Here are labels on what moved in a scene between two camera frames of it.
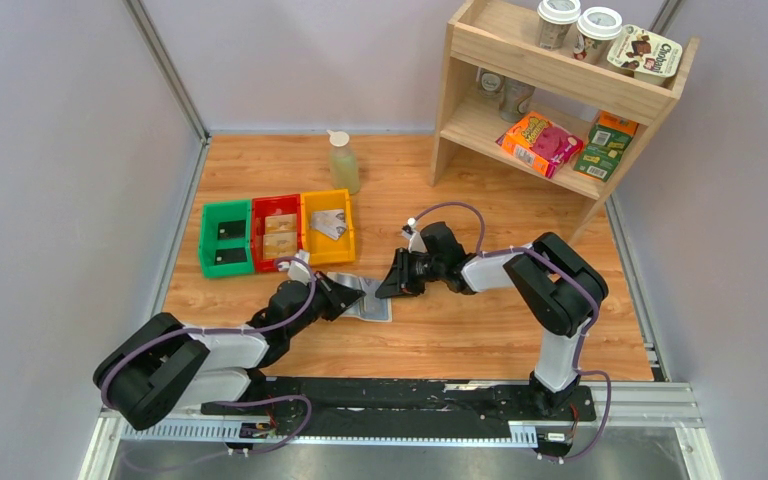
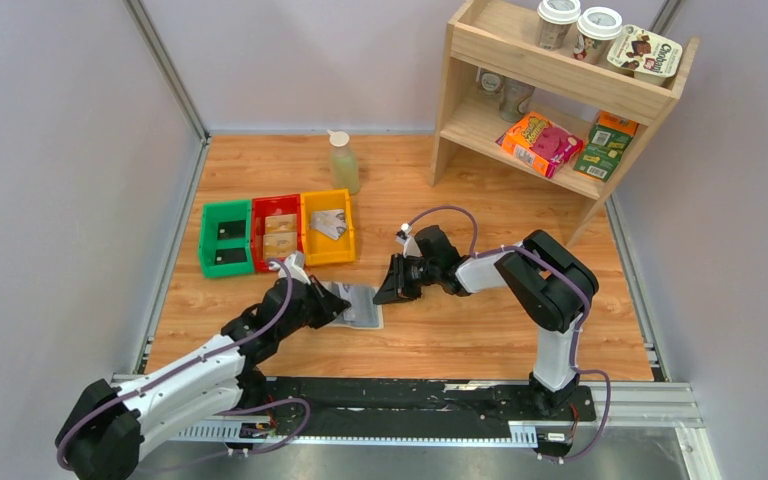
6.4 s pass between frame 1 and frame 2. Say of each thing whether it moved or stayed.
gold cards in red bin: stayed
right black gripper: stayed
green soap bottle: stayed
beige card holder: moved
